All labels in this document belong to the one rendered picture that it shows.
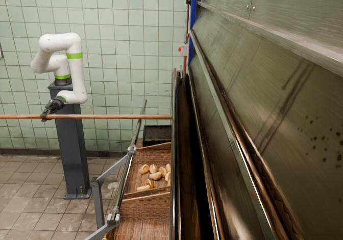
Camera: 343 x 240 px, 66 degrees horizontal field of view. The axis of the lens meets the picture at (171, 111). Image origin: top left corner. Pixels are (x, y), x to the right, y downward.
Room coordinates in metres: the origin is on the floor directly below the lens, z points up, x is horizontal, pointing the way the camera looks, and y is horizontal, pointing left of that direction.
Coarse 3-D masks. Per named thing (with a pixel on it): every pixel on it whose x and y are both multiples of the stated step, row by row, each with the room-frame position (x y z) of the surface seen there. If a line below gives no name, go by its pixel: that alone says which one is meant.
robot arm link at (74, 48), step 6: (66, 36) 1.87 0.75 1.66; (72, 36) 1.90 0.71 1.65; (78, 36) 1.93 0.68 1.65; (66, 42) 1.85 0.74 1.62; (72, 42) 1.88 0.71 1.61; (78, 42) 1.90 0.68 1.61; (66, 48) 1.86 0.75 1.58; (72, 48) 1.88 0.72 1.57; (78, 48) 1.90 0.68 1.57; (66, 54) 1.89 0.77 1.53; (72, 54) 1.88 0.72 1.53; (78, 54) 1.89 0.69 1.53
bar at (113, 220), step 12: (144, 108) 1.77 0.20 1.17; (132, 144) 1.26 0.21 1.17; (132, 156) 1.15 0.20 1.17; (96, 180) 1.21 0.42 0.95; (120, 180) 0.96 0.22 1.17; (96, 192) 1.20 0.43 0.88; (120, 192) 0.87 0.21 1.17; (96, 204) 1.20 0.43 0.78; (120, 204) 0.81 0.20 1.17; (96, 216) 1.20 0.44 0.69; (108, 216) 0.74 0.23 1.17; (108, 228) 0.73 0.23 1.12
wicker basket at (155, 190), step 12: (168, 144) 1.87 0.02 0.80; (144, 156) 1.87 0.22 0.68; (156, 156) 1.87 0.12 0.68; (168, 156) 1.88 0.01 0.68; (132, 168) 1.82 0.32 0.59; (132, 180) 1.66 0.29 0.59; (144, 180) 1.67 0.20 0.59; (156, 180) 1.67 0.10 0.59; (132, 192) 1.53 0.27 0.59; (144, 192) 1.33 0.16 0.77; (156, 192) 1.34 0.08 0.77; (168, 204) 1.33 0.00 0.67
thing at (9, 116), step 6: (0, 114) 1.56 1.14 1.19; (6, 114) 1.56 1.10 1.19; (12, 114) 1.56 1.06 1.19; (18, 114) 1.57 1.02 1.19; (24, 114) 1.57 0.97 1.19; (30, 114) 1.57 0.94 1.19; (36, 114) 1.57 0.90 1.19; (48, 114) 1.57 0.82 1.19; (54, 114) 1.57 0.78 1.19; (60, 114) 1.57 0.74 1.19; (66, 114) 1.57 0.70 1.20; (72, 114) 1.57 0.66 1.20; (78, 114) 1.58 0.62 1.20; (84, 114) 1.58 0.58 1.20; (90, 114) 1.58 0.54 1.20; (96, 114) 1.58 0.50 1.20; (102, 114) 1.58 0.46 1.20; (108, 114) 1.58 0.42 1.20; (114, 114) 1.58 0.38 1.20; (120, 114) 1.58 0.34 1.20; (126, 114) 1.58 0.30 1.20; (132, 114) 1.58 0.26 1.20; (138, 114) 1.58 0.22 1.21; (144, 114) 1.59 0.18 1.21; (150, 114) 1.59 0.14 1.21; (156, 114) 1.59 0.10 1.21; (162, 114) 1.59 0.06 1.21; (168, 114) 1.59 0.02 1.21
